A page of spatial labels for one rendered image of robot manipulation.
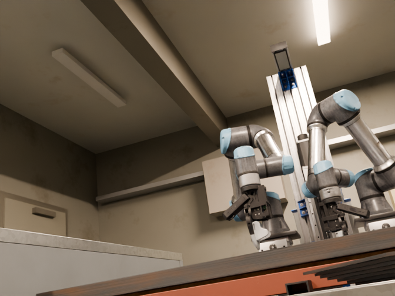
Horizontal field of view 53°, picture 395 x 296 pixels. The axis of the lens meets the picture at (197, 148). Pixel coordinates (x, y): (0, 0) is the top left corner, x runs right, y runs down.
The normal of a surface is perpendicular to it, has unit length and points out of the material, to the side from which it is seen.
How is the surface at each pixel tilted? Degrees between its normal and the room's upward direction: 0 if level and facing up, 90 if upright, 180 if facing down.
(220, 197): 90
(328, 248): 90
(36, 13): 180
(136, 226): 90
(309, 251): 90
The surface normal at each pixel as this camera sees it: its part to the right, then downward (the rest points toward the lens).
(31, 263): 0.91, -0.26
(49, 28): 0.14, 0.92
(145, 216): -0.33, -0.31
